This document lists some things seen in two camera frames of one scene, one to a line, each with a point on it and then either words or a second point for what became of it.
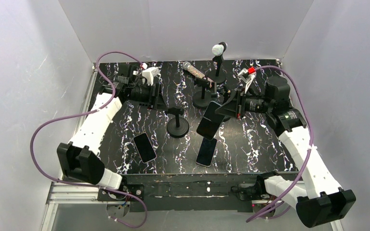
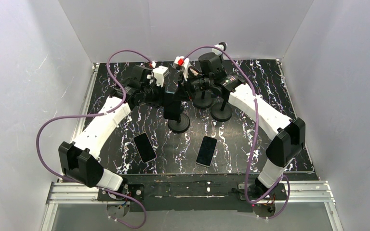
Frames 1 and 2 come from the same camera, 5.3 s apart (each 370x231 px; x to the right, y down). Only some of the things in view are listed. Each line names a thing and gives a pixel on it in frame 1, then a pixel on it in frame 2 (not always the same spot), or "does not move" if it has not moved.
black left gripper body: (154, 96) does not move
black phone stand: (201, 98) does not move
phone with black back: (210, 121) -> (172, 107)
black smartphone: (206, 151) does not move
